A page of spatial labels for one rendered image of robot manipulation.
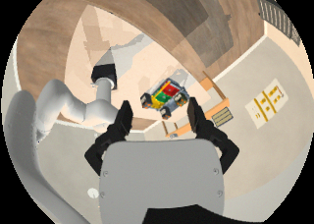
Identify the red bin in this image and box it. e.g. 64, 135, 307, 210
160, 82, 179, 96

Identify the black case with orange latches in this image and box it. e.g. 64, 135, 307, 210
140, 92, 153, 109

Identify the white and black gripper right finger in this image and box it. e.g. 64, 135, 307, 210
186, 96, 239, 175

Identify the yellow open bin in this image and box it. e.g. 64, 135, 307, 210
151, 97, 165, 109

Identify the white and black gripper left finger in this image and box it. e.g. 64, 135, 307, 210
84, 100, 133, 177

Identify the grey metal shelf rack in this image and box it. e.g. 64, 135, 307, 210
148, 78, 190, 113

